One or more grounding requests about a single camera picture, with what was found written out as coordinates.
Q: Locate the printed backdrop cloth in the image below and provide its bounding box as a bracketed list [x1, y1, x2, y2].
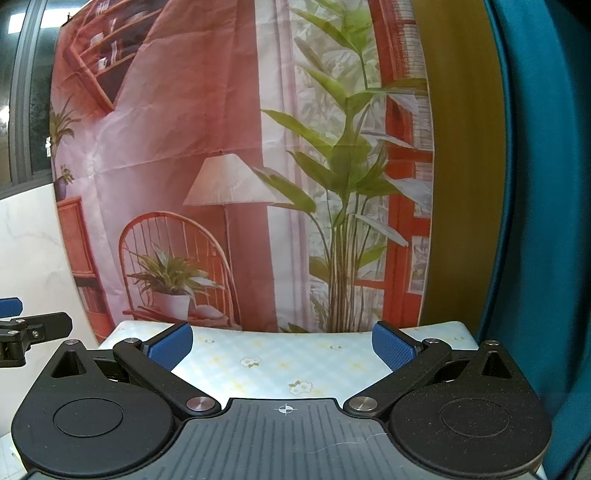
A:
[48, 0, 437, 337]

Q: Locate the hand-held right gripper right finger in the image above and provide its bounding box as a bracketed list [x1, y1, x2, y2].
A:
[344, 320, 532, 418]

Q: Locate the floral tablecloth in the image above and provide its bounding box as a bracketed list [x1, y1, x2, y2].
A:
[97, 320, 481, 402]

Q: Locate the dark framed window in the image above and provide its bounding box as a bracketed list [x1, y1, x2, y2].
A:
[0, 0, 63, 197]

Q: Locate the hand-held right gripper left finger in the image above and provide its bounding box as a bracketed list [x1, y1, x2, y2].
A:
[41, 322, 222, 421]

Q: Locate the teal curtain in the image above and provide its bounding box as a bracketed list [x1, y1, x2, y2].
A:
[475, 0, 591, 480]

